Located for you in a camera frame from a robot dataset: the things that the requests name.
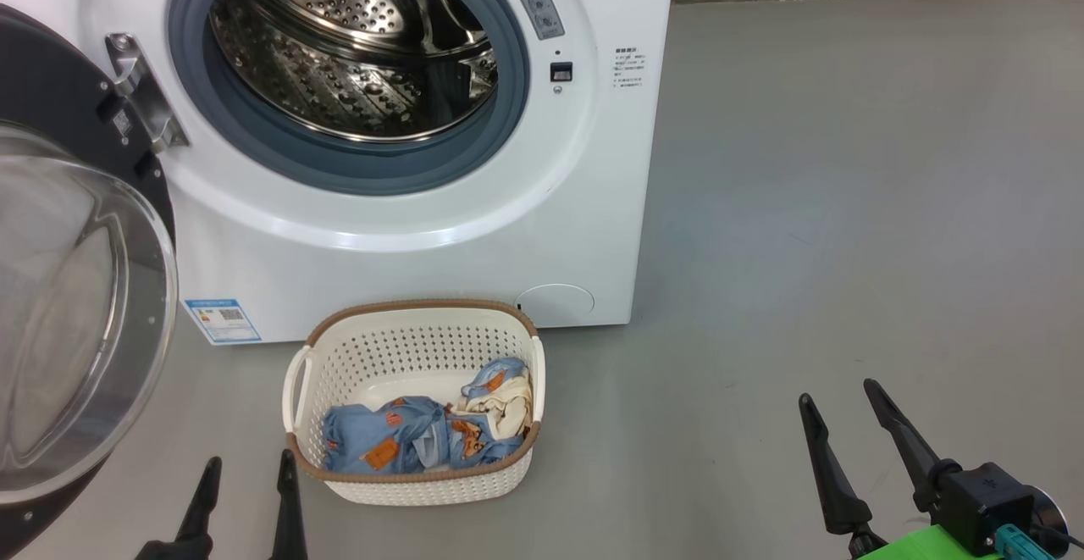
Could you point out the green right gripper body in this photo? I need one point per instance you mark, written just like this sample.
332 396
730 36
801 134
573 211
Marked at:
923 547

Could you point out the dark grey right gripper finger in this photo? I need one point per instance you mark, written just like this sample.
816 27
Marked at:
906 446
834 475

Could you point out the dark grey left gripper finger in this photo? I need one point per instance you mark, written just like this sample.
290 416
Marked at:
289 509
201 509

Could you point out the blue garment with orange patches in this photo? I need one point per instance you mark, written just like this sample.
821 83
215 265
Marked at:
398 437

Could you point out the washing machine glass door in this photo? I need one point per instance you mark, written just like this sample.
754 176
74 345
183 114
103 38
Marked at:
68 306

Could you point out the blue garment with cream lining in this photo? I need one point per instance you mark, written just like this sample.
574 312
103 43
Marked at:
508 403

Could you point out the grey rubber door gasket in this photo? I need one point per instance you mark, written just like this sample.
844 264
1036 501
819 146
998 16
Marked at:
254 153

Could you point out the white front-load washing machine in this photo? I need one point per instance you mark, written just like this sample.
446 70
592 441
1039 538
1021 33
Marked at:
550 230

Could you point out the metal door hinge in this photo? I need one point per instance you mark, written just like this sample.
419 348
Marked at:
144 94

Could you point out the stainless steel washing machine drum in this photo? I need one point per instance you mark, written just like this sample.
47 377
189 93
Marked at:
339 77

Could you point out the black door latch socket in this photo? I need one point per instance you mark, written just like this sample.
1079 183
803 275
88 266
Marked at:
561 72

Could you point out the blue energy label sticker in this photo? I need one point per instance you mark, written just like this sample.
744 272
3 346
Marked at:
222 321

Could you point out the cream perforated laundry basket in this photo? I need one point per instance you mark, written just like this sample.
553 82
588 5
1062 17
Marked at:
398 348

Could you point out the round white filter cover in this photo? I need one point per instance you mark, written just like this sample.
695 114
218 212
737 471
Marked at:
555 304

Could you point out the grey warning sticker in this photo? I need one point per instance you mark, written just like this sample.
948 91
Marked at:
535 1

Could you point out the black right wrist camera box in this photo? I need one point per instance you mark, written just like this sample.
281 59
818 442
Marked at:
987 501

